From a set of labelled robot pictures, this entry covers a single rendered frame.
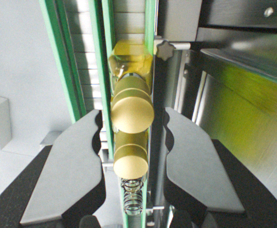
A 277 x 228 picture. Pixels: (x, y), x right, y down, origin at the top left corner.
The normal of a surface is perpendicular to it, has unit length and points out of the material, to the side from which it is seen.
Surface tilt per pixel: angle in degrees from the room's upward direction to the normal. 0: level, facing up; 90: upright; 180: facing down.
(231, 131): 90
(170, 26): 0
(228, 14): 89
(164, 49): 0
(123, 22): 0
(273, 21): 90
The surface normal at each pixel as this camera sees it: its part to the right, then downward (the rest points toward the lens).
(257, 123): -1.00, 0.03
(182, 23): 0.05, 0.52
